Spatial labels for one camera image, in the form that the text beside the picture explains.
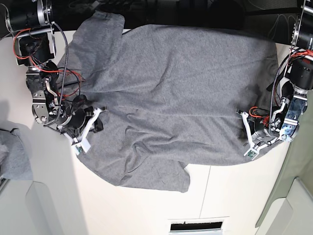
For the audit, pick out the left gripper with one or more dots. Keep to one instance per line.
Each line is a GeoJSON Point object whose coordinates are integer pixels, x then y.
{"type": "Point", "coordinates": [254, 132]}

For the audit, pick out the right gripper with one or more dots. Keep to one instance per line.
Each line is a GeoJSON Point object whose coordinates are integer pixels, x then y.
{"type": "Point", "coordinates": [81, 122]}

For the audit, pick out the grey t-shirt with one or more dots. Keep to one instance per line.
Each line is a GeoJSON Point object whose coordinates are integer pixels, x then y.
{"type": "Point", "coordinates": [171, 94]}

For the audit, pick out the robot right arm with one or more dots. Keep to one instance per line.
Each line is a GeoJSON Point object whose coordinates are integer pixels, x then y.
{"type": "Point", "coordinates": [57, 102]}

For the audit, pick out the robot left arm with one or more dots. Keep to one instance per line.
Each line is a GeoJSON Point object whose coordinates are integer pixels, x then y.
{"type": "Point", "coordinates": [289, 89]}

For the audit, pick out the green chair at right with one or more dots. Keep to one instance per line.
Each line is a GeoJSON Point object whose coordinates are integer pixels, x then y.
{"type": "Point", "coordinates": [298, 158]}

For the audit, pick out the grey folded cloth pile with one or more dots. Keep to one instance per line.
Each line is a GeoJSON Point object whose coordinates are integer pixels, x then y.
{"type": "Point", "coordinates": [15, 152]}

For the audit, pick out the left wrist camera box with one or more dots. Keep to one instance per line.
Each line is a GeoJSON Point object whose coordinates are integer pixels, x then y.
{"type": "Point", "coordinates": [252, 153]}

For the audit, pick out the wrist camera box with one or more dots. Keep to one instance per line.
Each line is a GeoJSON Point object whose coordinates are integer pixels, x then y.
{"type": "Point", "coordinates": [81, 147]}
{"type": "Point", "coordinates": [252, 153]}

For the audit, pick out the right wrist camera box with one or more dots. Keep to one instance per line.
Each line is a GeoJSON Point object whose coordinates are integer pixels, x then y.
{"type": "Point", "coordinates": [81, 147]}

